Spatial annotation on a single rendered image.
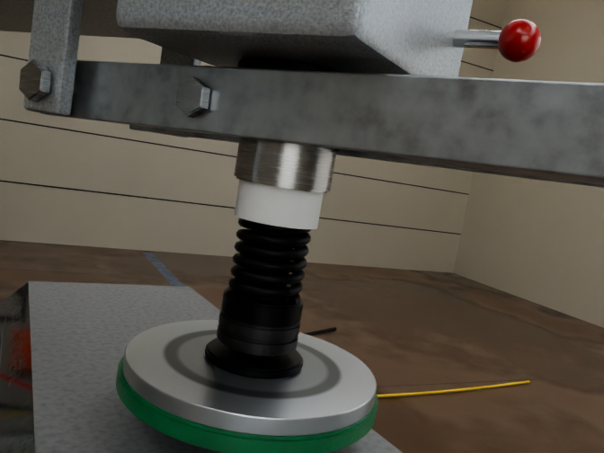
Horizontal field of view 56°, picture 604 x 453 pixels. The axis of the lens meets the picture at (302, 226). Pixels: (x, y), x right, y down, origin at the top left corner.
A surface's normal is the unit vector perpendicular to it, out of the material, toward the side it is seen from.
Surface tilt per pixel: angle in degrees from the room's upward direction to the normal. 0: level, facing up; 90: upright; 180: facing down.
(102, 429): 0
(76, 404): 0
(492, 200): 90
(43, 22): 90
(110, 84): 90
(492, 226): 90
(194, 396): 0
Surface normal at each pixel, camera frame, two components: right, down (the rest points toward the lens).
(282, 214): 0.17, 0.14
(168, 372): 0.16, -0.98
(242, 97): -0.48, 0.02
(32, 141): 0.44, 0.18
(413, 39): 0.86, 0.20
